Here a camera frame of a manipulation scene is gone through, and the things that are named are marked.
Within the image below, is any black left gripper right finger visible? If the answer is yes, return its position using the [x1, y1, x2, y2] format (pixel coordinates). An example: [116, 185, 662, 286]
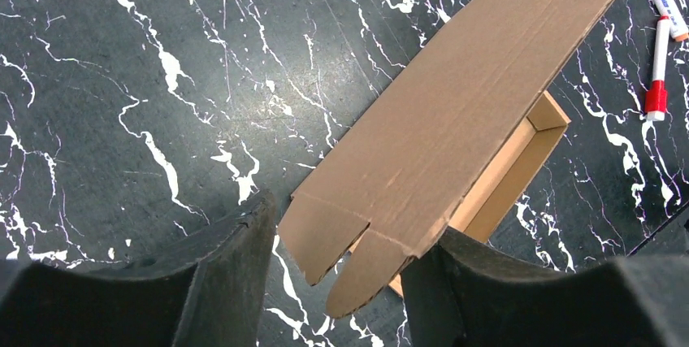
[401, 229, 688, 346]

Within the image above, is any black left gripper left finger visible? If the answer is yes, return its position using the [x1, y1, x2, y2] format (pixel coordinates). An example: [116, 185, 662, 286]
[1, 190, 277, 346]

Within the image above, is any brown cardboard box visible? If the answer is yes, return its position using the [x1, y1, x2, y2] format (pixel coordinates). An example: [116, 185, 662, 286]
[278, 0, 614, 319]

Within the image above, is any red capped white marker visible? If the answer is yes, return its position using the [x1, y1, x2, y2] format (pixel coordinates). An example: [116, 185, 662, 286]
[644, 15, 672, 122]

